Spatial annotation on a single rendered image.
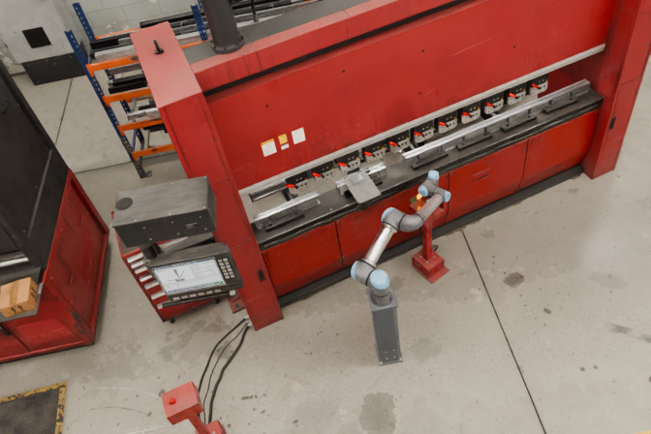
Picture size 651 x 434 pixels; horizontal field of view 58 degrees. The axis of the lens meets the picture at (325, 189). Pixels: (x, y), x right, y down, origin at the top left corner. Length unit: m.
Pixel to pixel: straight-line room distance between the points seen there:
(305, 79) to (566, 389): 2.76
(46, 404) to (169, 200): 2.51
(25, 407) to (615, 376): 4.35
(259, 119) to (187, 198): 0.80
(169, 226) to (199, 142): 0.52
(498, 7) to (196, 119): 2.09
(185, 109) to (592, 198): 3.73
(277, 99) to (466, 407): 2.46
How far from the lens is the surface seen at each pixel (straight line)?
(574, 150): 5.51
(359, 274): 3.81
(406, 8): 3.71
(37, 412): 5.27
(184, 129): 3.31
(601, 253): 5.29
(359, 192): 4.24
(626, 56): 4.98
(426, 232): 4.61
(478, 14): 4.08
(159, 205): 3.19
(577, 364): 4.71
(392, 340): 4.30
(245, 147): 3.78
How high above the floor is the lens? 4.10
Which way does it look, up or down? 46 degrees down
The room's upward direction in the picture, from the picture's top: 11 degrees counter-clockwise
